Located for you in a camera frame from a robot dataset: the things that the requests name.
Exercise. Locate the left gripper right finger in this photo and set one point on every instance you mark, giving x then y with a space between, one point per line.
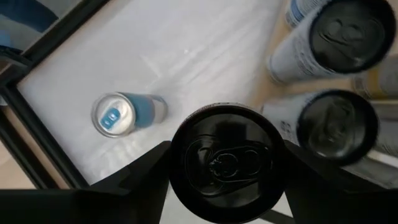
326 202

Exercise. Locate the Red Bull can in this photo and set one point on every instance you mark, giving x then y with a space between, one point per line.
115 115

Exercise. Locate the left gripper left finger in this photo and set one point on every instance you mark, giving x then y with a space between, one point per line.
133 199

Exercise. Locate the black aluminium table frame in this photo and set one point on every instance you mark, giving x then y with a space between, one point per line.
46 40

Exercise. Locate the wooden shelf with black frame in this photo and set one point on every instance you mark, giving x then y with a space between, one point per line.
311 86

